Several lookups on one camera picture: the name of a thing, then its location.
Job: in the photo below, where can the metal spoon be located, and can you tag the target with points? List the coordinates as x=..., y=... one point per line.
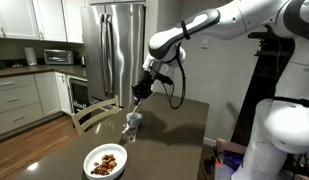
x=135, y=108

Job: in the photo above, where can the wooden chair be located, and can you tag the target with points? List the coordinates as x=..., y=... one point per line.
x=95, y=113

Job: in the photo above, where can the clear glass cup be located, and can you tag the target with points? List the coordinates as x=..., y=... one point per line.
x=129, y=133

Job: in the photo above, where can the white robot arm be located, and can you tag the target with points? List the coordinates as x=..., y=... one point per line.
x=281, y=117

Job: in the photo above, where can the white upper kitchen cabinets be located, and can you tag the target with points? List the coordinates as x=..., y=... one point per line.
x=45, y=20

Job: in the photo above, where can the white lower kitchen cabinets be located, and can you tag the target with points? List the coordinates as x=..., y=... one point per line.
x=25, y=99

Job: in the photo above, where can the stainless steel refrigerator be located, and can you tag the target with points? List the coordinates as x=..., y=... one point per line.
x=113, y=38

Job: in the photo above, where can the silver toaster oven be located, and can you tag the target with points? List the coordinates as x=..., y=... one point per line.
x=58, y=57

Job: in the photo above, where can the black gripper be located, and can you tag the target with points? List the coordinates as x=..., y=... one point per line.
x=142, y=89

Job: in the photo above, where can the white kitchen cabinets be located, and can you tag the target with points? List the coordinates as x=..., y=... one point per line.
x=45, y=20
x=25, y=99

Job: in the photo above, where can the white bowl with nuts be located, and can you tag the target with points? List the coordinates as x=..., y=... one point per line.
x=105, y=162

